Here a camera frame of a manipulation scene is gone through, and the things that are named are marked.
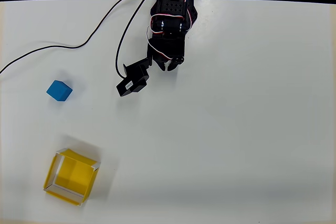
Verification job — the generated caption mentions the blue cube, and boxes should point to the blue cube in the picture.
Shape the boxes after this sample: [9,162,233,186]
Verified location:
[46,80,73,102]

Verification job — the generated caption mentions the yellow paper box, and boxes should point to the yellow paper box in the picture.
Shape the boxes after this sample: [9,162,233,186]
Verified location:
[43,148,102,207]

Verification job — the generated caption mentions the black wrist-mounted camera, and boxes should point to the black wrist-mounted camera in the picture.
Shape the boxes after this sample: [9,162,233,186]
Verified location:
[116,57,153,98]

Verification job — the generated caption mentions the black camera cable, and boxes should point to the black camera cable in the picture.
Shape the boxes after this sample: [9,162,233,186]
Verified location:
[115,0,161,79]

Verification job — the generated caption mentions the long black cable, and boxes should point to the long black cable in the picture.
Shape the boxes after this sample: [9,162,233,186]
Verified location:
[0,0,142,75]

